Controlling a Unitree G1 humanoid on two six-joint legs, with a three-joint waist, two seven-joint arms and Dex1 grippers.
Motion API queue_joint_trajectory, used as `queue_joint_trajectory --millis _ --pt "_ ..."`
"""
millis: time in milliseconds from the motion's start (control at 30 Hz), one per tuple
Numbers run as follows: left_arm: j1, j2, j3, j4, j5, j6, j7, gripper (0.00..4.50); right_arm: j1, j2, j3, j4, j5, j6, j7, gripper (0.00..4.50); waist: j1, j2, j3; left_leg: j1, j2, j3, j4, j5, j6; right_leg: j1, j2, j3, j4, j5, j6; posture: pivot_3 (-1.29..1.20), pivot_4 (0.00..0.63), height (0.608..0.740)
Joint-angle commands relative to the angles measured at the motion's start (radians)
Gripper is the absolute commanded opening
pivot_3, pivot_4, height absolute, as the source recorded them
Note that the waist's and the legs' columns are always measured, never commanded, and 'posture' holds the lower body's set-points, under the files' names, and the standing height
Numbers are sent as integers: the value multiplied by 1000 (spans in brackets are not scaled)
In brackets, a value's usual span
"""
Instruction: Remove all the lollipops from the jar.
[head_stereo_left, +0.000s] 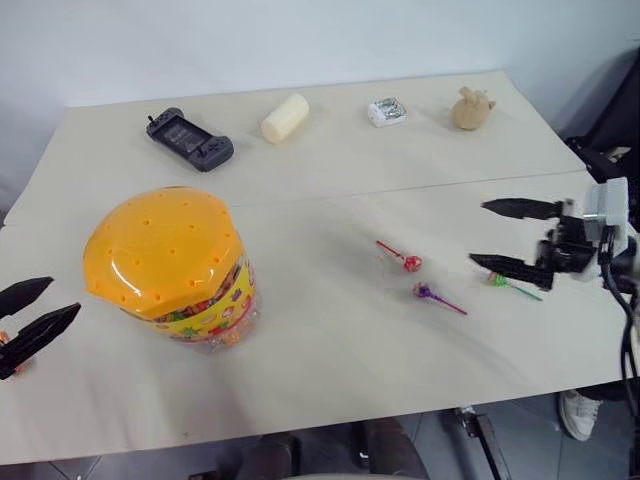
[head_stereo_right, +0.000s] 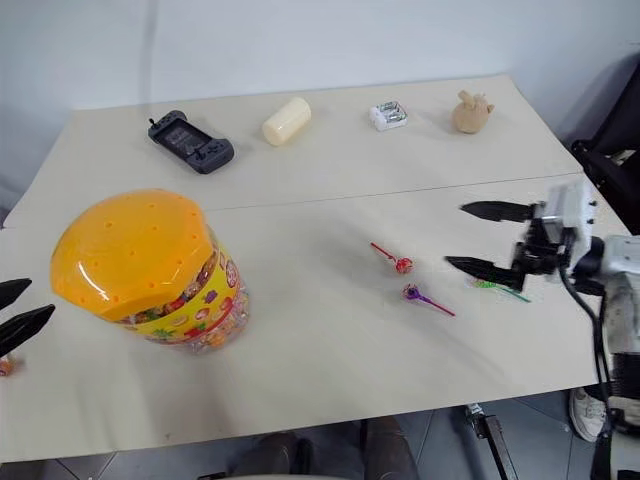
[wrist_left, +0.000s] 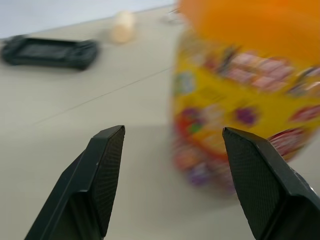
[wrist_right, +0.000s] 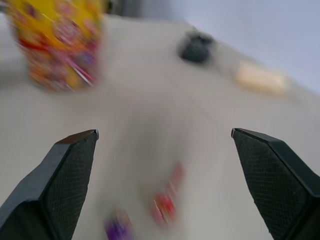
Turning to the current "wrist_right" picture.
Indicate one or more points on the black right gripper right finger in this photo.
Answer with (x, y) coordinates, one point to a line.
(272, 180)

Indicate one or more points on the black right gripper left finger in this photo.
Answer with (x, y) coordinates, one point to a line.
(57, 185)

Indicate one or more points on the purple wrapped lollipop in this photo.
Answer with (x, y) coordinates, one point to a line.
(118, 226)

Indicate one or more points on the beige rectangular block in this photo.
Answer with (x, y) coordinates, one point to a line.
(261, 78)

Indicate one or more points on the red wrapped lollipop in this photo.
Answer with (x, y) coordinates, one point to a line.
(167, 200)

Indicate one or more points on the yellow colourful snack bag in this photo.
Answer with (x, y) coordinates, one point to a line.
(58, 45)

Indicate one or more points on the small black object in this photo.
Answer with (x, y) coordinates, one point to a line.
(195, 48)

